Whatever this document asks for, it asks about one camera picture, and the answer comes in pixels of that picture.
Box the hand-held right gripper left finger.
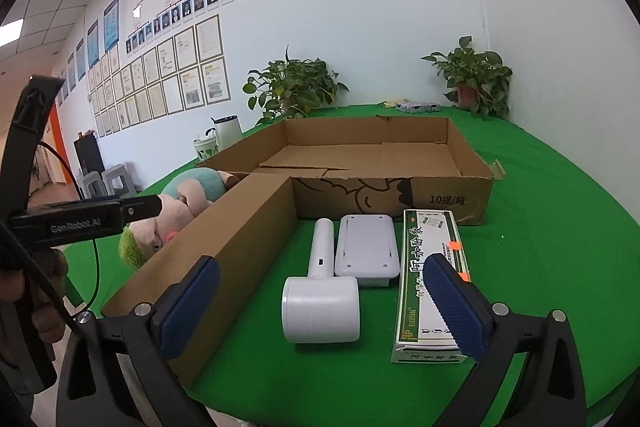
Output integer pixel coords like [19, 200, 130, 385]
[55, 255, 241, 427]

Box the green plant in red pot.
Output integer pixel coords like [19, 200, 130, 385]
[421, 36, 513, 122]

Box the grey plastic stool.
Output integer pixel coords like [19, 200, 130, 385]
[102, 163, 138, 196]
[80, 172, 108, 198]

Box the bushy potted green plant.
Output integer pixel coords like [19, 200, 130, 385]
[243, 47, 350, 126]

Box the white handheld device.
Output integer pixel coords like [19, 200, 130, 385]
[281, 218, 362, 344]

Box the black cabinet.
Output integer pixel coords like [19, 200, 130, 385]
[74, 137, 105, 178]

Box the green patterned white cup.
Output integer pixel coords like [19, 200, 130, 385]
[194, 137, 219, 162]

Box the blue patterned tissue packet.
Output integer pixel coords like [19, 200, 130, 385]
[396, 99, 442, 114]

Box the white kettle with black lid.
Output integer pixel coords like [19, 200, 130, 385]
[210, 115, 242, 151]

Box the green and white medicine box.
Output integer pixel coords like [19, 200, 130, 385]
[391, 208, 472, 365]

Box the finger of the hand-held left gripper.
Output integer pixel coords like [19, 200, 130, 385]
[120, 194, 164, 224]

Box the black cable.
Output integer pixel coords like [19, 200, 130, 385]
[0, 141, 103, 333]

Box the pink plush pig toy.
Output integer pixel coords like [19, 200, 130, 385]
[118, 167, 241, 269]

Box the blue notice board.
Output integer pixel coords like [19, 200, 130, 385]
[103, 0, 121, 54]
[86, 20, 100, 68]

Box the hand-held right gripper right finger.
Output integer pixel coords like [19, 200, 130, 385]
[424, 253, 588, 427]

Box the person's left hand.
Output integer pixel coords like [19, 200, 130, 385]
[0, 251, 69, 345]

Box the white rectangular device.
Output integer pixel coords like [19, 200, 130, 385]
[334, 213, 400, 289]

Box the wall of framed certificates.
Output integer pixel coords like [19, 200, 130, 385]
[57, 13, 232, 138]

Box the large cardboard box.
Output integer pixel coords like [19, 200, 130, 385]
[197, 116, 503, 228]

